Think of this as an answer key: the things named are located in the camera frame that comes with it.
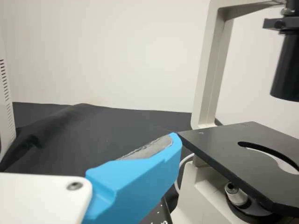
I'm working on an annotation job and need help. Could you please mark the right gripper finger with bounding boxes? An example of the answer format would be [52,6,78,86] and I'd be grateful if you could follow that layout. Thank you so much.
[78,132,183,224]

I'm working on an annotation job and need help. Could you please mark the cream microscope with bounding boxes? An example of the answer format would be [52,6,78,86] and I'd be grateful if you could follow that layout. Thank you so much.
[149,0,299,224]

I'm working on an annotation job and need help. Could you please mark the white incubator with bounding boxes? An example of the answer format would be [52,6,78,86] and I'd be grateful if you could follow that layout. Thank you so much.
[0,23,16,165]

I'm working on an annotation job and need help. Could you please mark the white cable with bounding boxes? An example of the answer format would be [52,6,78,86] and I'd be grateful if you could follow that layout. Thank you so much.
[174,153,195,193]

